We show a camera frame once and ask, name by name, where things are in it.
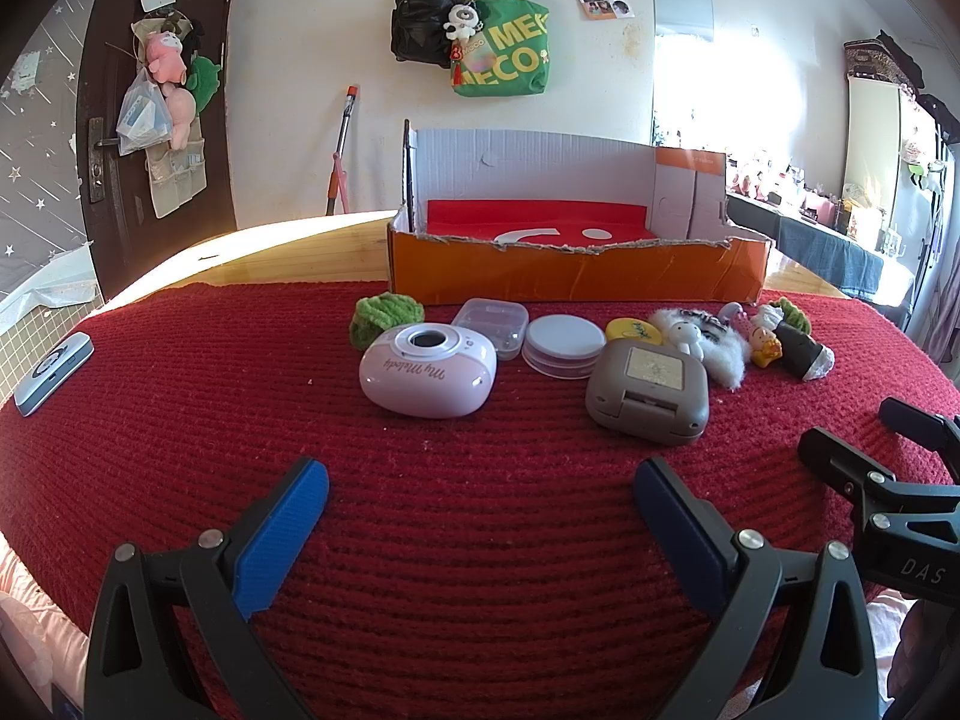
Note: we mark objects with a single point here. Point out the red tassel charm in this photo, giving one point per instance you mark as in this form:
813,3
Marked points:
457,64

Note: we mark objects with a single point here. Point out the red knitted mat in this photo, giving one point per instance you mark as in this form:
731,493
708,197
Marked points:
465,577

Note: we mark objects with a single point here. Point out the clutter of small figurines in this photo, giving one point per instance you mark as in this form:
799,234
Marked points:
810,199

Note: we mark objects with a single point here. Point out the black backpack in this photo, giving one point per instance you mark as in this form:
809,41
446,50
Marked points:
416,22

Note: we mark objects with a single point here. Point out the white wardrobe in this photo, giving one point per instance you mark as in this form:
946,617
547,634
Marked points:
870,135

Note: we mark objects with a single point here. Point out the black cloth on door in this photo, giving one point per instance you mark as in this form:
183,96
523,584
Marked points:
195,37

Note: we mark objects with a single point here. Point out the pink quilt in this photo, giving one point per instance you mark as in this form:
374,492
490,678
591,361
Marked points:
30,615

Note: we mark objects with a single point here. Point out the peach plush toy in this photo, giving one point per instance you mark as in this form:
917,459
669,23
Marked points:
180,112

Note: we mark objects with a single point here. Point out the dark brown door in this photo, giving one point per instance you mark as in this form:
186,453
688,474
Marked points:
217,165

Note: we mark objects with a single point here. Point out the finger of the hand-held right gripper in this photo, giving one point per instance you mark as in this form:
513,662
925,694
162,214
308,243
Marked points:
919,424
832,454

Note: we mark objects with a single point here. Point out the green plush toy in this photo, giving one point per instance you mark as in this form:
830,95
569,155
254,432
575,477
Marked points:
204,79

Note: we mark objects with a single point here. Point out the clear plastic bag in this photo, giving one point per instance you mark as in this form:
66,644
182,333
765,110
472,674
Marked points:
139,120

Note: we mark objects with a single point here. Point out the small doll figurine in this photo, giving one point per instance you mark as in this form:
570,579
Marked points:
765,345

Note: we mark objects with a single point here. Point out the panda plush charm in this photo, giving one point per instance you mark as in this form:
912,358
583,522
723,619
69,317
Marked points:
459,21

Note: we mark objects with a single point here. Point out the green yarn scrunchie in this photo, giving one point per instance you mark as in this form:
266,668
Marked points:
382,315
795,313

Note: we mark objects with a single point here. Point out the white fluffy star plush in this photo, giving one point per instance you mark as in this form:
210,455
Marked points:
712,349

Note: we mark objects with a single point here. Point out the yellow round tin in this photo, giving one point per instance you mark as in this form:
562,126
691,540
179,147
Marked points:
630,330

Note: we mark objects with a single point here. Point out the green tote bag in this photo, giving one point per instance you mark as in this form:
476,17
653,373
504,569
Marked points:
510,52

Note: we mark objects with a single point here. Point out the clear plastic small box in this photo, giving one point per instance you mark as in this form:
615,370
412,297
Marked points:
491,322

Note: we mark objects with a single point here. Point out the grey square case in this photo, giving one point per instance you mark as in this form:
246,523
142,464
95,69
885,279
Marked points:
645,397

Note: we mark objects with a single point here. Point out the round white pink compact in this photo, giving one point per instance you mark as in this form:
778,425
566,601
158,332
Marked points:
562,337

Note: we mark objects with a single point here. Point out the red and white cardboard box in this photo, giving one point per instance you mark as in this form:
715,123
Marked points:
570,274

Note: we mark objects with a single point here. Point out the white round device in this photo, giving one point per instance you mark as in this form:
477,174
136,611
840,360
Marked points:
420,382

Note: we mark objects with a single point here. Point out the side table with dark cloth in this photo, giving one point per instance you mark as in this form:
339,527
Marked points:
817,255

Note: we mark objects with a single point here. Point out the white plastic sheet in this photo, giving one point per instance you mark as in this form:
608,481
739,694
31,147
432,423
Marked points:
52,277

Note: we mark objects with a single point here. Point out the frameless wall mirror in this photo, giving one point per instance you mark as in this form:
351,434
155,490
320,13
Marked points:
679,52

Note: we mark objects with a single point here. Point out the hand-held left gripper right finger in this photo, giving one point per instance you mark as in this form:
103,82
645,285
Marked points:
679,525

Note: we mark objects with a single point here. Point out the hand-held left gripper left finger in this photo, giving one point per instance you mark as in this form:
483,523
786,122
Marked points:
285,521

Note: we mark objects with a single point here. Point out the blue flat gadget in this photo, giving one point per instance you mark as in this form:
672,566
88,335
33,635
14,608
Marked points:
52,375

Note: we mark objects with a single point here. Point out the patterned storage bag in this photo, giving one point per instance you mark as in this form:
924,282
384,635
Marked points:
874,60

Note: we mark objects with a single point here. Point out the pink plush toy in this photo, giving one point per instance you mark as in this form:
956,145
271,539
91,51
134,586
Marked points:
165,56

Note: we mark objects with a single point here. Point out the black white sushi plush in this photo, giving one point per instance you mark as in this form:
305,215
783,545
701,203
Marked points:
799,349

